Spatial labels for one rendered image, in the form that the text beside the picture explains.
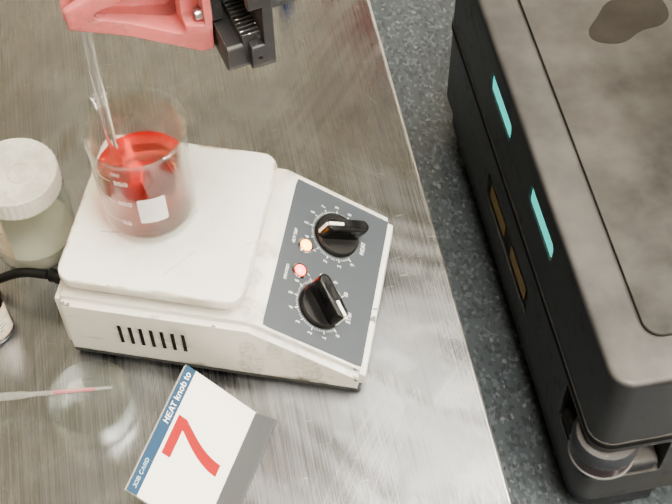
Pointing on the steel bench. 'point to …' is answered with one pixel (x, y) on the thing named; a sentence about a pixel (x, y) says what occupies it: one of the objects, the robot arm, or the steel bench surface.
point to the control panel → (347, 282)
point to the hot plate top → (257, 191)
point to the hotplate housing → (217, 319)
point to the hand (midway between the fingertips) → (78, 10)
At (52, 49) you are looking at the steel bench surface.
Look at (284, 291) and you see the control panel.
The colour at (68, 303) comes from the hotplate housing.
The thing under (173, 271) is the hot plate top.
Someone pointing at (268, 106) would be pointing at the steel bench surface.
